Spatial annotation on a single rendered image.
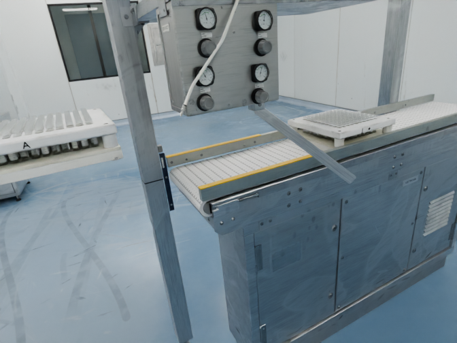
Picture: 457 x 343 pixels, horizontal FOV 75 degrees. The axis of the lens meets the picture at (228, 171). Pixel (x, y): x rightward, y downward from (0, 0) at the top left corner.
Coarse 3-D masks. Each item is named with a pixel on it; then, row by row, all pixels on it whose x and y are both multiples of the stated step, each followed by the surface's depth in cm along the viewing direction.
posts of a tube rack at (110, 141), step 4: (104, 136) 58; (108, 136) 58; (112, 136) 58; (104, 140) 58; (108, 140) 58; (112, 140) 58; (116, 140) 59; (104, 144) 59; (108, 144) 58; (112, 144) 59; (116, 144) 59
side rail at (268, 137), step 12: (432, 96) 142; (372, 108) 126; (384, 108) 129; (396, 108) 133; (276, 132) 106; (228, 144) 99; (240, 144) 101; (252, 144) 103; (180, 156) 92; (192, 156) 94; (204, 156) 96
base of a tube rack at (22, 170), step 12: (60, 156) 56; (72, 156) 56; (84, 156) 57; (96, 156) 58; (108, 156) 59; (120, 156) 60; (0, 168) 52; (12, 168) 52; (24, 168) 53; (36, 168) 53; (48, 168) 54; (60, 168) 55; (72, 168) 56; (0, 180) 51; (12, 180) 52
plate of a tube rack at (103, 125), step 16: (80, 112) 73; (96, 112) 71; (64, 128) 57; (80, 128) 56; (96, 128) 56; (112, 128) 57; (0, 144) 50; (16, 144) 51; (32, 144) 52; (48, 144) 53
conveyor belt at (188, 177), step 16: (400, 112) 130; (416, 112) 128; (432, 112) 125; (448, 112) 123; (400, 128) 109; (272, 144) 105; (288, 144) 103; (208, 160) 96; (224, 160) 94; (240, 160) 93; (256, 160) 92; (272, 160) 91; (288, 160) 90; (336, 160) 88; (176, 176) 87; (192, 176) 85; (208, 176) 84; (224, 176) 83; (192, 192) 77
